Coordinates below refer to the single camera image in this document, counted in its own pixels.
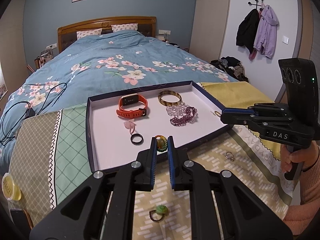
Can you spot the patchwork printed table mat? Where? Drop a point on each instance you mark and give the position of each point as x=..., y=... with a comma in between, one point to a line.
x=72, y=155

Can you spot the wooden bed with floral duvet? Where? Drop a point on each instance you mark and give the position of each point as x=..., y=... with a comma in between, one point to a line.
x=100, y=50

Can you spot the dark blue shallow box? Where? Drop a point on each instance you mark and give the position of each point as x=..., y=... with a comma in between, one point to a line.
x=150, y=127

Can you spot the white wall switch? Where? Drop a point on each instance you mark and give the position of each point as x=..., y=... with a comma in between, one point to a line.
x=285, y=39

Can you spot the black jacket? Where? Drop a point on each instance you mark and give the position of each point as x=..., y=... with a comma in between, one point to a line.
x=246, y=32

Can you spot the person's right hand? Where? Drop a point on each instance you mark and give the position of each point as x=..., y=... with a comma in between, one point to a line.
x=303, y=156

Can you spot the wooden nightstand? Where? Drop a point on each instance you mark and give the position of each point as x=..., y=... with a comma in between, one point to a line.
x=178, y=46

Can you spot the spotted white pillow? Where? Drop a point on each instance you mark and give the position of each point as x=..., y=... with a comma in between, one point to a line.
x=88, y=33
x=124, y=27

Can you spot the white wall socket panel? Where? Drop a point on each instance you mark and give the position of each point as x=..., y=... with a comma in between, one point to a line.
x=164, y=32

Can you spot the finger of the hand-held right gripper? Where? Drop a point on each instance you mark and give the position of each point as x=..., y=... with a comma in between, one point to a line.
x=235, y=118
x=236, y=110

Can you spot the pile of dark clothes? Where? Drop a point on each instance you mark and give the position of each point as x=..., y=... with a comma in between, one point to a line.
x=232, y=66

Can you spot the smartphone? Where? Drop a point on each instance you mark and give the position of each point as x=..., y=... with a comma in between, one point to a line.
x=21, y=220

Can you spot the cluttered bedside stand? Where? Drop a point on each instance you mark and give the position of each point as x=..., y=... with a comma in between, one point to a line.
x=45, y=57

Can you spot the wooden bed headboard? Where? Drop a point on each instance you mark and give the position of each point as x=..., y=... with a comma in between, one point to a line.
x=67, y=33

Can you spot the beige wardrobe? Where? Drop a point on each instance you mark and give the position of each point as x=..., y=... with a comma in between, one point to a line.
x=210, y=17

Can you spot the wall coat rack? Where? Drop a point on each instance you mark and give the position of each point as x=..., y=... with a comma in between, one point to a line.
x=256, y=2

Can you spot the person's right forearm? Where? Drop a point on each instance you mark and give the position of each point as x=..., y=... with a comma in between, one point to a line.
x=310, y=200

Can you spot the purple jacket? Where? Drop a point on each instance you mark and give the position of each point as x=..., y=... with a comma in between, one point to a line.
x=267, y=32

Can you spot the orange smart band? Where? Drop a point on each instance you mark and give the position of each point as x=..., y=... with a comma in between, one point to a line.
x=132, y=107

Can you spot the room door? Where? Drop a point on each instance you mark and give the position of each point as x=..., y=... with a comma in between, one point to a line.
x=308, y=25

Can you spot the small yellow jar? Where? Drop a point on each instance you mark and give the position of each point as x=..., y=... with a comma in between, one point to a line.
x=11, y=187

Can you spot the amber bangle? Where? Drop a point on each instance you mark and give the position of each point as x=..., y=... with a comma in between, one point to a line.
x=161, y=102

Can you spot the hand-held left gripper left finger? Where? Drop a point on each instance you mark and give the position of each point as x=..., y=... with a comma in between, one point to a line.
x=154, y=165

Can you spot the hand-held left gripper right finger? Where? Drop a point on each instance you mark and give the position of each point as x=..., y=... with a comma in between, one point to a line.
x=170, y=165

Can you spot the small metal earring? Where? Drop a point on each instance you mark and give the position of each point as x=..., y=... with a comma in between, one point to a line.
x=217, y=113

